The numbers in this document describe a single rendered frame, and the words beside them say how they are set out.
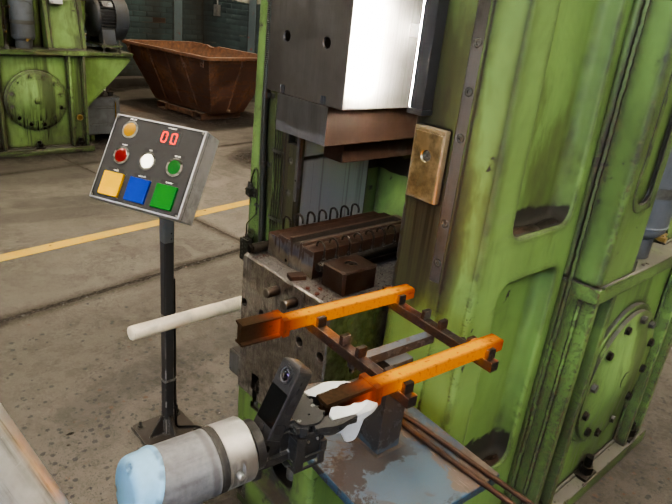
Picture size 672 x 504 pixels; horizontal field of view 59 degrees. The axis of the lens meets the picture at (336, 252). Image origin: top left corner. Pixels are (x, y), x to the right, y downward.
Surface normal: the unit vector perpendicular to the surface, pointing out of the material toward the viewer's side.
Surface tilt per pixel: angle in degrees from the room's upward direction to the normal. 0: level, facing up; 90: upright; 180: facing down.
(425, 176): 90
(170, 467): 29
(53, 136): 90
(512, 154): 89
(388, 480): 0
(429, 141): 90
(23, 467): 58
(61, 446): 0
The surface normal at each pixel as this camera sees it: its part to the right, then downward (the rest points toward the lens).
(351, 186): 0.66, 0.35
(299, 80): -0.74, 0.19
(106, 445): 0.10, -0.92
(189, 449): 0.23, -0.81
